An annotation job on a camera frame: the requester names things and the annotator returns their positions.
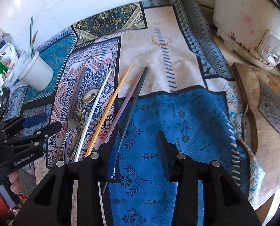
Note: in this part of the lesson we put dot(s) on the metal spoon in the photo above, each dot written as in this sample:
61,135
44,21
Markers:
91,95

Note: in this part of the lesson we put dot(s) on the metal fork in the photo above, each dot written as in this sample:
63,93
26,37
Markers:
64,139

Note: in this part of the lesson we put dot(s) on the wooden cutting board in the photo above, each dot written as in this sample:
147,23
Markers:
267,134

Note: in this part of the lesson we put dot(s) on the white packet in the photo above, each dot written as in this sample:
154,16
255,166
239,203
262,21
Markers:
6,54

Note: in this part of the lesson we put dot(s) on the purple chopstick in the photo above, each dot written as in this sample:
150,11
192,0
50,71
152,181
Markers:
125,103

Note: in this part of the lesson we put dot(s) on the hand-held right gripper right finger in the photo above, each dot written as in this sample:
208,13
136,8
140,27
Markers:
163,160

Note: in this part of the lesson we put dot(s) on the yellow chopstick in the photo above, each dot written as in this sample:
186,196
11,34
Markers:
111,101

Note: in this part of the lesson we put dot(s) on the steel cleaver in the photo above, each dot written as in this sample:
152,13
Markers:
272,108

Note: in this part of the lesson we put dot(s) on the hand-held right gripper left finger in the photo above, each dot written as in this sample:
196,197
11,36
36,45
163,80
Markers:
112,157

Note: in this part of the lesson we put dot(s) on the dark green chopstick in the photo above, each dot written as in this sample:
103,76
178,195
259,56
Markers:
136,94

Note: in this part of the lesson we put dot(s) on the white cup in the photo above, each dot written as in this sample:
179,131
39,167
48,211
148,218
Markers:
41,75

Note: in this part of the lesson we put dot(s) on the clear covered wall socket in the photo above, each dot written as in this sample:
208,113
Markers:
273,47

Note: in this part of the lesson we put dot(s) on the patterned patchwork tablecloth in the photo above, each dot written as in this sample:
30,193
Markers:
189,122

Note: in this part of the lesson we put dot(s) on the white chopstick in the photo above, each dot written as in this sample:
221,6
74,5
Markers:
95,108

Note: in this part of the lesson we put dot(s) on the person's left hand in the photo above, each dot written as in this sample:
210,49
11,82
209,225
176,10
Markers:
13,182

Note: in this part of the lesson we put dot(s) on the white plastic container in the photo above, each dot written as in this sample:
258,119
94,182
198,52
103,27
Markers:
12,73

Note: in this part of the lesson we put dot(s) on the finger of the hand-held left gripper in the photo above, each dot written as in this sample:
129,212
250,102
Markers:
48,129
33,121

